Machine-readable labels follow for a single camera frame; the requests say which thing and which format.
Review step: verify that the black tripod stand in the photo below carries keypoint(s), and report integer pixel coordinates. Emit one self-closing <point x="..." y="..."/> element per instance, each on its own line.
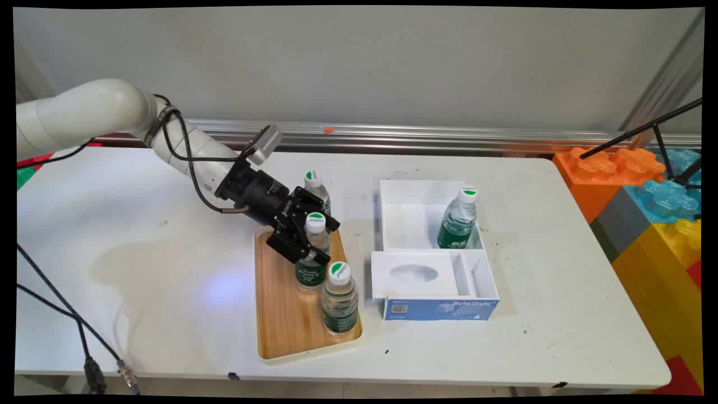
<point x="617" y="139"/>

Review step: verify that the translucent blue building brick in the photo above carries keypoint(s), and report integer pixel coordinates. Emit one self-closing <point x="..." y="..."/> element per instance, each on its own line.
<point x="662" y="202"/>
<point x="681" y="160"/>

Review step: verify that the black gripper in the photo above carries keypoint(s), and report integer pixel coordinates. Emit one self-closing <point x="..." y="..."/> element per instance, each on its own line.
<point x="263" y="193"/>

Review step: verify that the large yellow building brick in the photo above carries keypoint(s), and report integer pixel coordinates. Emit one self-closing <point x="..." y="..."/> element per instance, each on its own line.
<point x="656" y="292"/>

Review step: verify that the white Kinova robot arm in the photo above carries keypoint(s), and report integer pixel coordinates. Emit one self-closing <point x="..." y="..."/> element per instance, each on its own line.
<point x="101" y="106"/>

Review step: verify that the aluminium frame post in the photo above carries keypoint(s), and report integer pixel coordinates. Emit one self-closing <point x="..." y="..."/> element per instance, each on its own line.
<point x="667" y="73"/>

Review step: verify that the studded yellow building brick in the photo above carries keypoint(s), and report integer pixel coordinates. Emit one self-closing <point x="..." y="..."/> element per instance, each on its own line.
<point x="689" y="233"/>

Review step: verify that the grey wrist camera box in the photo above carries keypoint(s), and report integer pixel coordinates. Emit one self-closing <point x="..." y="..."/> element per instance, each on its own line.
<point x="266" y="143"/>

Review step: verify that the clear water bottle green label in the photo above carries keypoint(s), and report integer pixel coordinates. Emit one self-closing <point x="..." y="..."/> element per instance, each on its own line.
<point x="457" y="221"/>
<point x="339" y="303"/>
<point x="310" y="275"/>
<point x="313" y="179"/>

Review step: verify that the blue box base white insert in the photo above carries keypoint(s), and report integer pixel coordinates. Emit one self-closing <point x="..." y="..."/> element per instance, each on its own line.
<point x="443" y="310"/>

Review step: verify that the grey building brick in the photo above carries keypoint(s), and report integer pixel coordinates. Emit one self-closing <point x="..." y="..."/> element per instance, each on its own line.
<point x="617" y="221"/>

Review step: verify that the aluminium wall rail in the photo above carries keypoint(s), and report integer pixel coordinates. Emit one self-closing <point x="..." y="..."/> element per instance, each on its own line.
<point x="449" y="137"/>

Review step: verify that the wooden tray with cream rim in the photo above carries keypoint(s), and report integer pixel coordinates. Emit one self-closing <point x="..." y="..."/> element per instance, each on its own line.
<point x="280" y="314"/>

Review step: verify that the large orange building brick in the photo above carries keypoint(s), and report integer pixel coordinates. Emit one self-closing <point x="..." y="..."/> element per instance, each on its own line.
<point x="589" y="179"/>

